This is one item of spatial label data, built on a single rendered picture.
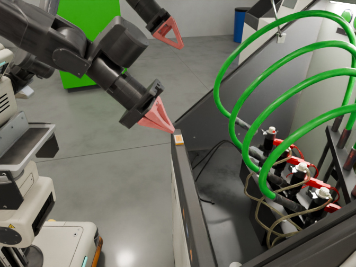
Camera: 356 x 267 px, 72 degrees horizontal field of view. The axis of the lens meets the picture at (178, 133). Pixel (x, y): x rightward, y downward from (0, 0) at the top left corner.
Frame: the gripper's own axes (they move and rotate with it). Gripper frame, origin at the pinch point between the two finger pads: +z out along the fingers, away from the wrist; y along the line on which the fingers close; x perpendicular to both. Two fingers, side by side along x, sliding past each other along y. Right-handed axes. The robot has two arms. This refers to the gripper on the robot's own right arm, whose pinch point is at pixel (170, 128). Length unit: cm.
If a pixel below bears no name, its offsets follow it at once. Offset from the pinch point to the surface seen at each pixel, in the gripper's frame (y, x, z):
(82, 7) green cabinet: -118, 290, -110
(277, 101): 19.3, 0.5, 9.6
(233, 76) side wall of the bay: 8, 49, 15
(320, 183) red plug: 14.5, 1.5, 33.7
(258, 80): 18.5, 8.0, 6.8
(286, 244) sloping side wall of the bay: 6.3, -14.7, 26.3
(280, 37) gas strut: 28, 52, 17
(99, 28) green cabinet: -127, 299, -81
